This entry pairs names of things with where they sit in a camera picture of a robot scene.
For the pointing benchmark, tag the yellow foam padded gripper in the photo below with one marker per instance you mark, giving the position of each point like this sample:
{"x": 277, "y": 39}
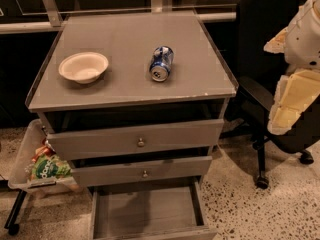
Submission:
{"x": 304, "y": 39}

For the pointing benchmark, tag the grey bottom drawer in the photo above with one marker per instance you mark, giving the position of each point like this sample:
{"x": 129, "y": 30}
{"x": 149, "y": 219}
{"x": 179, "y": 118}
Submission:
{"x": 154, "y": 210}

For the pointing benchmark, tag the grey drawer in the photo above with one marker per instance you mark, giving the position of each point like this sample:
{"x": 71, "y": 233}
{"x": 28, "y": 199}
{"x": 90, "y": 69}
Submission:
{"x": 154, "y": 210}
{"x": 141, "y": 171}
{"x": 138, "y": 139}

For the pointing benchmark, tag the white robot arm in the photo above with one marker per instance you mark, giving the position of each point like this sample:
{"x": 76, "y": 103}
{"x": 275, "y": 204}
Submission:
{"x": 303, "y": 36}

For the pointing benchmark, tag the grey drawer cabinet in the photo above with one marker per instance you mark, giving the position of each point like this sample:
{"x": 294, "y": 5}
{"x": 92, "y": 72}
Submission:
{"x": 198, "y": 88}

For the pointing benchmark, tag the grey top drawer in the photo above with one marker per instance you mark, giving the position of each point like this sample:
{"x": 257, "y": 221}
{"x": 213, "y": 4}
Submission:
{"x": 138, "y": 139}

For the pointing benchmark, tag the grey middle drawer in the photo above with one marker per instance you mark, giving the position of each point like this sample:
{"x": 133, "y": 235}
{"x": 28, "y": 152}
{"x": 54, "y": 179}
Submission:
{"x": 141, "y": 171}

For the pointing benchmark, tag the black office chair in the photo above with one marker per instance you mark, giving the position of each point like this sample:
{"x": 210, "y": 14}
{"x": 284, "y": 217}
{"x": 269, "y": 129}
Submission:
{"x": 257, "y": 73}

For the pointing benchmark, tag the crushed blue soda can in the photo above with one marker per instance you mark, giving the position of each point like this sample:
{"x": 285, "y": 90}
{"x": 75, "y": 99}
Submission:
{"x": 161, "y": 63}

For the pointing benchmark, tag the white paper bowl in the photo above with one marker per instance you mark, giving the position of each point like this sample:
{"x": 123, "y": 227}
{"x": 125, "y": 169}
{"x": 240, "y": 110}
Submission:
{"x": 83, "y": 68}

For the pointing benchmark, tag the red snack bag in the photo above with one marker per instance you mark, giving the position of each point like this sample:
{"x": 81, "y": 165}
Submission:
{"x": 45, "y": 149}

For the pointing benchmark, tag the green snack bag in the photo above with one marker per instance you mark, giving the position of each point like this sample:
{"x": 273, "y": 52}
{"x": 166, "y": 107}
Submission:
{"x": 48, "y": 167}

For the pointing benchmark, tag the clear plastic bin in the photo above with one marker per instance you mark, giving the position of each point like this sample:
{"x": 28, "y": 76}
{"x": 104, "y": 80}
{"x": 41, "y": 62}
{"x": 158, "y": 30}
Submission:
{"x": 40, "y": 187}

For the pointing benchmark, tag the black wheeled stand leg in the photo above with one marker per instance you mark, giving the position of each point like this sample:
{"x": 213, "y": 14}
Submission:
{"x": 11, "y": 226}

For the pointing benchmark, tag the metal rail frame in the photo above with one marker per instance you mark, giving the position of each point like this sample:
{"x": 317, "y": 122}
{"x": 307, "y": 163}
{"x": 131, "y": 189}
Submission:
{"x": 28, "y": 16}

